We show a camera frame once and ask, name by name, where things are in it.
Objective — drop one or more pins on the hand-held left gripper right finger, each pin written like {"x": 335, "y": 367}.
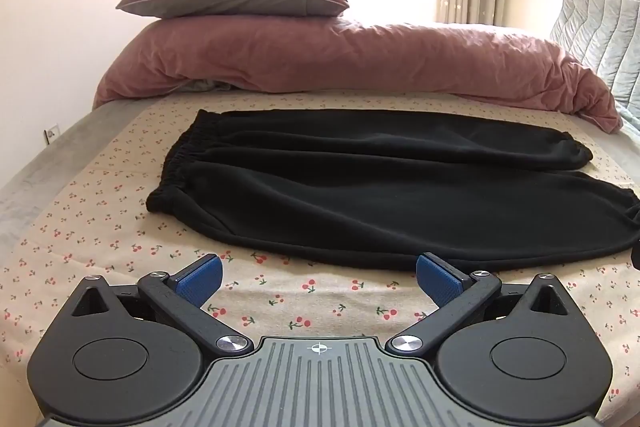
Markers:
{"x": 439, "y": 279}

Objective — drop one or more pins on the pink duvet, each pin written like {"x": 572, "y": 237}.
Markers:
{"x": 320, "y": 57}

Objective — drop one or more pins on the grey quilted cushion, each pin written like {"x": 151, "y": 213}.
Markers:
{"x": 600, "y": 27}

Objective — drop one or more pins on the black pants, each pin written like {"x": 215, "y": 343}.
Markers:
{"x": 360, "y": 187}

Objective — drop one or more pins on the white wall socket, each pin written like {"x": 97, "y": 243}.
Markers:
{"x": 52, "y": 133}

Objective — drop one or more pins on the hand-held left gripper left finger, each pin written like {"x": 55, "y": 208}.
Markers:
{"x": 200, "y": 279}

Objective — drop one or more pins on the cherry print bed sheet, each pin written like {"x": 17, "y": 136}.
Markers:
{"x": 100, "y": 217}

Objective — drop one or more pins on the grey bed cover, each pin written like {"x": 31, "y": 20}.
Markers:
{"x": 45, "y": 172}

